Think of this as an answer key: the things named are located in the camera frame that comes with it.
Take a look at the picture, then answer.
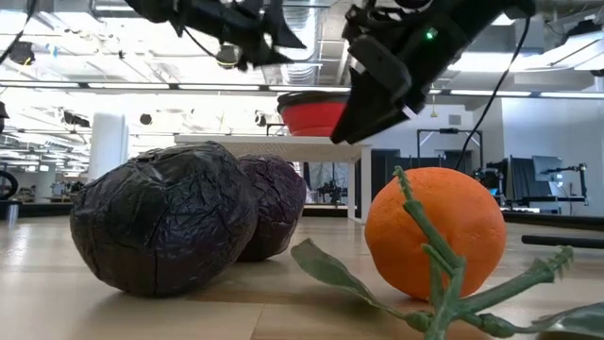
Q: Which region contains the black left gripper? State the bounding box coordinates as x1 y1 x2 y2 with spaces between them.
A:
174 0 308 72

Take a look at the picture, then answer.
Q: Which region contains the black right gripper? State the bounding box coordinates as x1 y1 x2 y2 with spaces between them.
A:
329 0 506 145

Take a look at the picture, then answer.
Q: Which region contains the small purple cabbage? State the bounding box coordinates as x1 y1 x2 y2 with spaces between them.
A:
235 154 309 264

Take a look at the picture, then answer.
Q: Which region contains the large orange fruit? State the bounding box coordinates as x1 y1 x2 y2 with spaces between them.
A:
364 166 508 302

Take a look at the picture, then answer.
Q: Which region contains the green plastic leafy stem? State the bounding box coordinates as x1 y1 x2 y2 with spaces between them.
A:
290 164 604 340

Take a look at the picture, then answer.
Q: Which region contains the large dark purple cabbage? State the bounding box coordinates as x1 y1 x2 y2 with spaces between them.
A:
69 141 260 299

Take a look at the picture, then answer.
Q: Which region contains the red bowl with dark rim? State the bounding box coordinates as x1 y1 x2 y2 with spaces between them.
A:
277 91 353 138

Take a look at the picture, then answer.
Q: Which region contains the white small riser table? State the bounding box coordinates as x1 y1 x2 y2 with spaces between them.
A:
174 134 374 226

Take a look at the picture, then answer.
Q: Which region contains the grey computer monitor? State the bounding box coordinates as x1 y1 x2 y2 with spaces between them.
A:
532 155 564 183

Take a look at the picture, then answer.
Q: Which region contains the white room pillar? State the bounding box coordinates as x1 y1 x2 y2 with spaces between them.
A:
88 111 129 183

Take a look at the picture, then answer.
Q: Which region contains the black slender rod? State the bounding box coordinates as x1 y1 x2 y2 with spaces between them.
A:
521 234 604 250

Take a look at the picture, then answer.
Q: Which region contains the black ceiling device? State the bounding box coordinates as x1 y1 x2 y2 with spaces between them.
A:
8 41 37 66

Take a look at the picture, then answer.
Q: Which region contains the black wheel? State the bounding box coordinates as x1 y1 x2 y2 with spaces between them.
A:
0 169 20 202

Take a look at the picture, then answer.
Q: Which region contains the silver ribbed ceiling duct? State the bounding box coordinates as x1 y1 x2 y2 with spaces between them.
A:
281 0 327 87

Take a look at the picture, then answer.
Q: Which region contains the black ceiling dome yellow cable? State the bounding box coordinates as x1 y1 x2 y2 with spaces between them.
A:
215 44 242 71

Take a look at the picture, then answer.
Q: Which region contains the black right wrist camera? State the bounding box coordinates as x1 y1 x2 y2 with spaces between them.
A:
361 35 414 101

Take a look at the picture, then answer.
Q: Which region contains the black metal frame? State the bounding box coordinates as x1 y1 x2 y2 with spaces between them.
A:
416 127 484 190

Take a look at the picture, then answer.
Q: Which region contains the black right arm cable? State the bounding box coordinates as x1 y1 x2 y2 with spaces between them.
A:
453 17 533 171

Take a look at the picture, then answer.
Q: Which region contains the black table edge rail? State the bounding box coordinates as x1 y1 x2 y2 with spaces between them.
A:
0 200 604 232

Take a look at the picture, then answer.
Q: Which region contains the black hanging cable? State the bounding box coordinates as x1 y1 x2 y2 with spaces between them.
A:
0 0 40 65

